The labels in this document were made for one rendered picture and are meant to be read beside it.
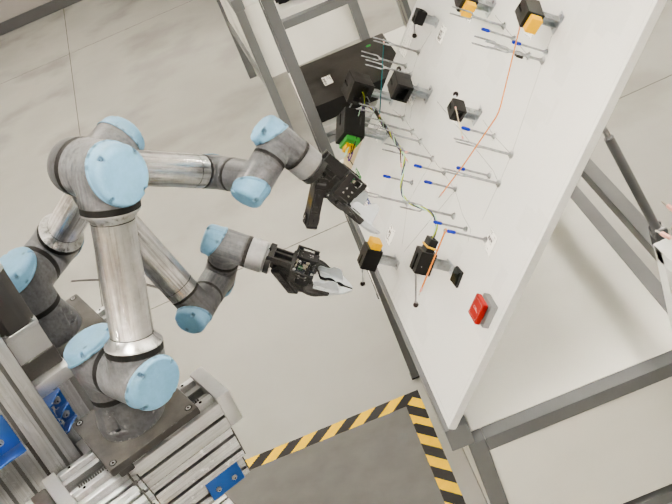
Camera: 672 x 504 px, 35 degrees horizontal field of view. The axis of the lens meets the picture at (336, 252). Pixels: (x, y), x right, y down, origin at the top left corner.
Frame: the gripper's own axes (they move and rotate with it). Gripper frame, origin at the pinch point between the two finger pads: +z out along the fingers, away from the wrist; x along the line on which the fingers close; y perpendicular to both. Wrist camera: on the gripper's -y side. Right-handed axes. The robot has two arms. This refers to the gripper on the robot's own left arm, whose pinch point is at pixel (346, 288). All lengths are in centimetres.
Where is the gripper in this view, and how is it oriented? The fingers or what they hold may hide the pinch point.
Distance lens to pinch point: 248.2
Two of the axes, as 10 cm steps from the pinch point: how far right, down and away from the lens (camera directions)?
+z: 9.5, 3.2, 0.1
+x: 2.8, -8.5, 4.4
